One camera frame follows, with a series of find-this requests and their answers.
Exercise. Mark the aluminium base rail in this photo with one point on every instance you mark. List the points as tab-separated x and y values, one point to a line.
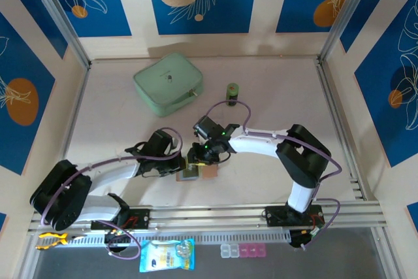
212	217

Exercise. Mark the aluminium table edge rail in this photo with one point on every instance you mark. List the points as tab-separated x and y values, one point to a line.
76	112
339	128

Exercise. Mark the green lidded supplement bottle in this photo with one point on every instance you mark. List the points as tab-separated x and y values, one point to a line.
232	91

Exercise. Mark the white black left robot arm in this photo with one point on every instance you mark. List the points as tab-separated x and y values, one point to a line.
107	174

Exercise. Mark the clear plastic pill box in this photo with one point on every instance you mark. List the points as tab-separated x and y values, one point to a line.
234	250
225	250

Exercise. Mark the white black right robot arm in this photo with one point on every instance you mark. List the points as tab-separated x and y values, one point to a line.
261	143

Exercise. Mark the mint green zip pouch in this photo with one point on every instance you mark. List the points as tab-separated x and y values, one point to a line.
163	79

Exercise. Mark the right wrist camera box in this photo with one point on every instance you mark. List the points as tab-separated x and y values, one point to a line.
196	132

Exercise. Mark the blue white snack bag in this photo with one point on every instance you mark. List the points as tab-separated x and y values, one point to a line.
166	256

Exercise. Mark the aluminium frame post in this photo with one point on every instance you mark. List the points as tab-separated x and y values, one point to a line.
347	14
60	17

